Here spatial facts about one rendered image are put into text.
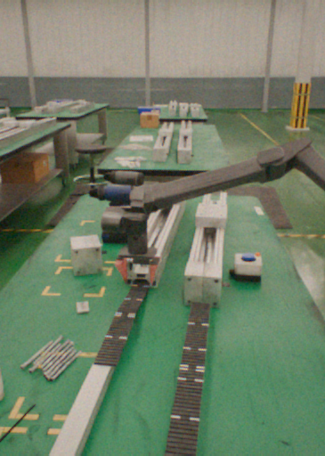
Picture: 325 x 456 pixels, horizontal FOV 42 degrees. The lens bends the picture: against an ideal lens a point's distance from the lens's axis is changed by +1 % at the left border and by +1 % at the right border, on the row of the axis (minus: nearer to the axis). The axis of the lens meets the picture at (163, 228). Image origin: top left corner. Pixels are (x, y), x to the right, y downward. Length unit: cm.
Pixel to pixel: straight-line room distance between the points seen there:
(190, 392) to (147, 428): 10
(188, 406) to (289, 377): 26
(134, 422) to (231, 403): 20
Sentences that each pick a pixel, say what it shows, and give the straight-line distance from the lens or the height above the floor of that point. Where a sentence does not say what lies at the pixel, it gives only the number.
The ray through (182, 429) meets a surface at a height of 81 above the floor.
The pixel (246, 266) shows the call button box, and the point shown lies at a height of 83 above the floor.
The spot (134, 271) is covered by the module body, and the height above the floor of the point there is 83.
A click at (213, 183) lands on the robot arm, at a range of 117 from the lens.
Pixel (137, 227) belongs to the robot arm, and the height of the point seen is 100.
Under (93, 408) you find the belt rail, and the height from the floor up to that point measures 81.
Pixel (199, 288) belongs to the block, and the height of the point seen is 84.
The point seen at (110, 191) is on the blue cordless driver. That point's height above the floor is 98.
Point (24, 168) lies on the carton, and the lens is 492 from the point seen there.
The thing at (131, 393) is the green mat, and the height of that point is 78.
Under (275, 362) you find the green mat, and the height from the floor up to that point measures 78.
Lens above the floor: 140
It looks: 20 degrees down
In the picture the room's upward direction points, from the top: straight up
